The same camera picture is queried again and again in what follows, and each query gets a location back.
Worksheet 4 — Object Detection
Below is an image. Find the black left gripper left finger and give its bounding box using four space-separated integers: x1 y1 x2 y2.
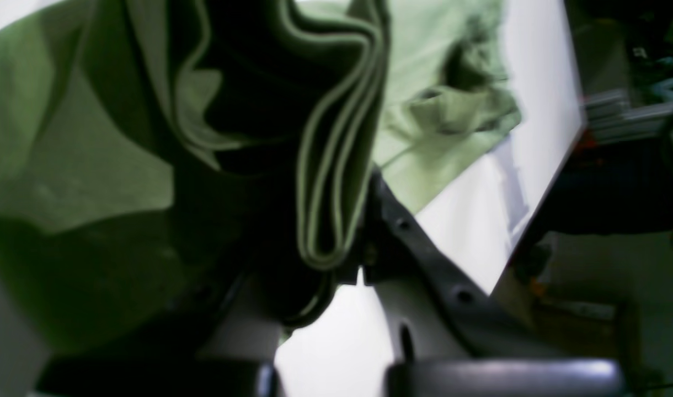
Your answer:
36 259 337 397

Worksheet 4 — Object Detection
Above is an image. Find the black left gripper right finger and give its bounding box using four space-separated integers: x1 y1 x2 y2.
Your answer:
336 169 626 396

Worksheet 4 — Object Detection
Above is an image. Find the green T-shirt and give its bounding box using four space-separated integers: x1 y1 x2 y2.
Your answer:
0 1 521 353

